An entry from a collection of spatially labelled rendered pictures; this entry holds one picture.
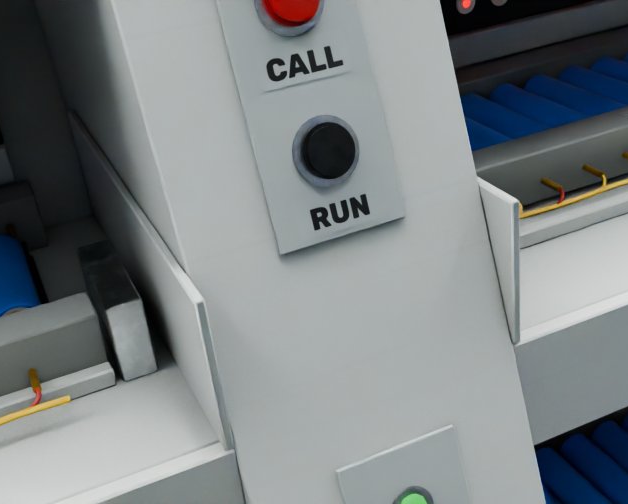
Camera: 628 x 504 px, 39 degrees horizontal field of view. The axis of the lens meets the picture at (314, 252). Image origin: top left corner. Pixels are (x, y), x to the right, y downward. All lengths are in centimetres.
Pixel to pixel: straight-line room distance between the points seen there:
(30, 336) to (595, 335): 18
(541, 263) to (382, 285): 9
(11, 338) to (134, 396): 4
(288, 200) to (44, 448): 10
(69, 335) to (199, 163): 8
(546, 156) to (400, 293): 12
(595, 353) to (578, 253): 4
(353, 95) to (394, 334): 7
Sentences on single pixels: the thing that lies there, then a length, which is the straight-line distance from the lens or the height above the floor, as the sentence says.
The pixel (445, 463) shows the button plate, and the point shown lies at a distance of 29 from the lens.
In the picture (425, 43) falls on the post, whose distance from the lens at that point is 27.
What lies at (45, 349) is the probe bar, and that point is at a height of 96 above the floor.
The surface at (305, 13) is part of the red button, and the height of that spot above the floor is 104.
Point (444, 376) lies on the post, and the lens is 28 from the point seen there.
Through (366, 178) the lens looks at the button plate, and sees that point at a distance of 26.
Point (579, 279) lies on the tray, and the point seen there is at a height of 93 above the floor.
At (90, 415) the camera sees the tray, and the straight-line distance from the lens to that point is 29.
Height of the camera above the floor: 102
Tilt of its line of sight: 10 degrees down
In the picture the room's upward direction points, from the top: 14 degrees counter-clockwise
